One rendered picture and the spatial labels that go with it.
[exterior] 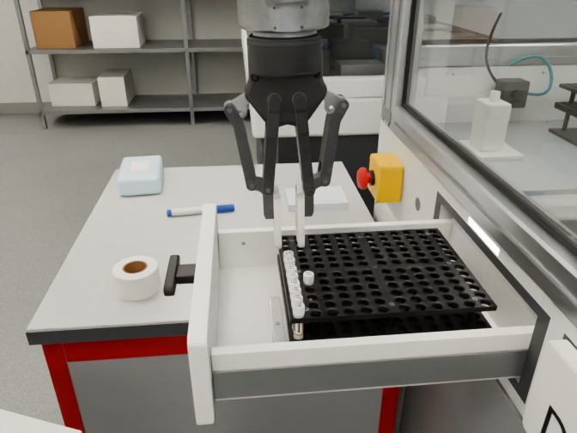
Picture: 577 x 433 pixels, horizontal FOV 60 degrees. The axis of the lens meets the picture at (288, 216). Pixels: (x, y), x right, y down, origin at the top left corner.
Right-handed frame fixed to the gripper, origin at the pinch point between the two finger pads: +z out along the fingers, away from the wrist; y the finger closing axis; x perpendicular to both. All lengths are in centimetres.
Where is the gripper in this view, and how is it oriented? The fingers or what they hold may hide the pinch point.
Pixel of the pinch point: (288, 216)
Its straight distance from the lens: 58.3
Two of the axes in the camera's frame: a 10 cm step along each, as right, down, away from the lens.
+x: -1.0, -4.5, 8.9
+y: 10.0, -0.6, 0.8
